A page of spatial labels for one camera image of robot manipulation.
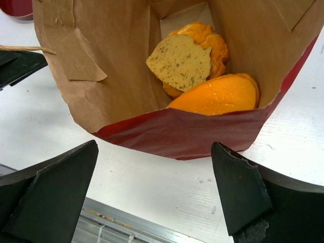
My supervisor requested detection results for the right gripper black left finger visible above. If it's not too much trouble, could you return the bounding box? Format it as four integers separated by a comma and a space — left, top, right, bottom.
1, 140, 99, 242

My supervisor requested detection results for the orange ring doughnut bread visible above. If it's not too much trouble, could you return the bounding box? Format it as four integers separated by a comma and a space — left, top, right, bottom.
163, 21, 229, 99

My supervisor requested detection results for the tan sliced bread piece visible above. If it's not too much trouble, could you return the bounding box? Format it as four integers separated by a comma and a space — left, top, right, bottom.
146, 34, 212, 92

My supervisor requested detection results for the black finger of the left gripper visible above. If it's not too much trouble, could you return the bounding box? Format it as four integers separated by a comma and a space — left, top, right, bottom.
1, 51, 48, 90

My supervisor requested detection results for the aluminium rail frame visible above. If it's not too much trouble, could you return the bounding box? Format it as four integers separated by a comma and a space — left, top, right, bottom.
72, 198, 200, 243

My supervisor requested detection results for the red round plate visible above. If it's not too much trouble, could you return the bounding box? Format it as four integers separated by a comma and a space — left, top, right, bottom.
0, 0, 33, 21

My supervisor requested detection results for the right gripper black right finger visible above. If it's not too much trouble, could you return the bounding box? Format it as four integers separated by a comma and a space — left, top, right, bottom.
211, 142, 323, 242

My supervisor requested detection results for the red and brown paper bag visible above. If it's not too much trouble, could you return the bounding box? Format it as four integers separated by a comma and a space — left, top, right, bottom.
0, 0, 324, 161

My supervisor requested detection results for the white round bread roll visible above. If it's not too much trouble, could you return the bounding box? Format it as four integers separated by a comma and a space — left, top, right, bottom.
168, 73, 260, 116

